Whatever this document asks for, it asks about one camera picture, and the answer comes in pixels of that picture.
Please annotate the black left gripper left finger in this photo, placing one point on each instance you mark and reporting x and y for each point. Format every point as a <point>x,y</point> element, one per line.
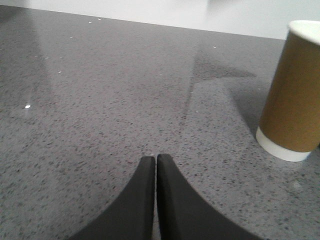
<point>131,214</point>

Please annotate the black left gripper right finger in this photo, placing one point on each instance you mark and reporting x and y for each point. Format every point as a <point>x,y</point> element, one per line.
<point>184,215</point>

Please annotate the brown paper cup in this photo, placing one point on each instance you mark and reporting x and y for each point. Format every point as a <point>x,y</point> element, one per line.
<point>289,126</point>

